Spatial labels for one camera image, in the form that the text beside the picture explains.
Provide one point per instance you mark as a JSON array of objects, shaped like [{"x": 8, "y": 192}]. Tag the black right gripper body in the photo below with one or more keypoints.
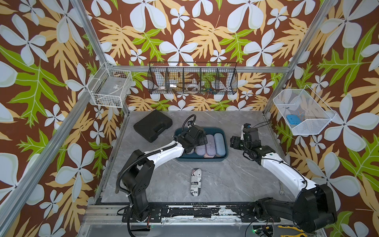
[{"x": 240, "y": 144}]

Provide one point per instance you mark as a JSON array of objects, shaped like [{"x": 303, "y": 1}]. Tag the teal plastic storage box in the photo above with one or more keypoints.
[{"x": 196, "y": 158}]

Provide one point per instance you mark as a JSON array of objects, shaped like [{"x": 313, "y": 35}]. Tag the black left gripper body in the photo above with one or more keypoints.
[{"x": 202, "y": 140}]

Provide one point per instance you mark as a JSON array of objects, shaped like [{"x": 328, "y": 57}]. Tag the lilac glasses case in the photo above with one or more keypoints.
[
  {"x": 200, "y": 150},
  {"x": 210, "y": 146}
]

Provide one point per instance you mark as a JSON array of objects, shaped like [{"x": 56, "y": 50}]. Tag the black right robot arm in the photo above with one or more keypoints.
[{"x": 314, "y": 207}]

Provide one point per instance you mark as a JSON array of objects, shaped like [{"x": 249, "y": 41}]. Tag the yellow handled pliers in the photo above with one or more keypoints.
[{"x": 290, "y": 231}]

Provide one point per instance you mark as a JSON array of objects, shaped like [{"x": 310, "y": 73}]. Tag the black plastic tool case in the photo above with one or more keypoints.
[{"x": 152, "y": 125}]

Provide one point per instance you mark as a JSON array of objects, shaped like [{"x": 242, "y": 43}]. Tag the white wire basket left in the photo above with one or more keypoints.
[{"x": 110, "y": 86}]

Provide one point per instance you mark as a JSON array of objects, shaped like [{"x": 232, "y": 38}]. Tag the white striped glasses case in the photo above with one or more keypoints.
[{"x": 195, "y": 182}]

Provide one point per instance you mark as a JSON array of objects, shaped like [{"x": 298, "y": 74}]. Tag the white mesh basket right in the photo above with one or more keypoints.
[{"x": 313, "y": 111}]

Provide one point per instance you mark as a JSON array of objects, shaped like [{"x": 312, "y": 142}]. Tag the blue item in basket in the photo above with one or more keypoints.
[{"x": 293, "y": 120}]

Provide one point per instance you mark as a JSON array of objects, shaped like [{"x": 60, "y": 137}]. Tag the light blue glasses case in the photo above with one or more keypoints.
[{"x": 220, "y": 145}]

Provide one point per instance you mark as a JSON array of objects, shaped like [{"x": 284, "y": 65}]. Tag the black wire basket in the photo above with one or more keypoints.
[{"x": 214, "y": 78}]

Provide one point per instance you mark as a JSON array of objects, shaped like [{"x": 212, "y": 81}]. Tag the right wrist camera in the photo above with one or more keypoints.
[{"x": 246, "y": 126}]

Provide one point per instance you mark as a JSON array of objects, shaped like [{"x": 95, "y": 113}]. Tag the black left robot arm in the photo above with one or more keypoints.
[{"x": 135, "y": 176}]

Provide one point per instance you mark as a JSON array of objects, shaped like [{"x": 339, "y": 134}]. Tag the pink hard glasses case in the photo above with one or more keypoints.
[{"x": 208, "y": 156}]

